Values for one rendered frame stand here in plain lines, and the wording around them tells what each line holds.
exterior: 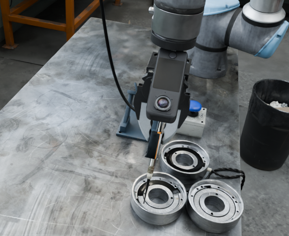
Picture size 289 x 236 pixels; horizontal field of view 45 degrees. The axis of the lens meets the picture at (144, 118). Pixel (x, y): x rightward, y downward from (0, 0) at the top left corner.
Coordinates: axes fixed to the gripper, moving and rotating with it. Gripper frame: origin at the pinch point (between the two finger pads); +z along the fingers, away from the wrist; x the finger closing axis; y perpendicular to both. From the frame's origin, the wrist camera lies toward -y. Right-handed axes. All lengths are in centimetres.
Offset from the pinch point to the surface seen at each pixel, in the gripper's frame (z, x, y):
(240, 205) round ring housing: 9.7, -18.1, -2.5
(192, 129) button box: 10.8, -7.1, 19.5
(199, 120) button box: 8.6, -8.4, 20.8
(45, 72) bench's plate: 13, 38, 35
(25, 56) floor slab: 93, 123, 177
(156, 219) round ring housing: 10.6, -3.1, -9.4
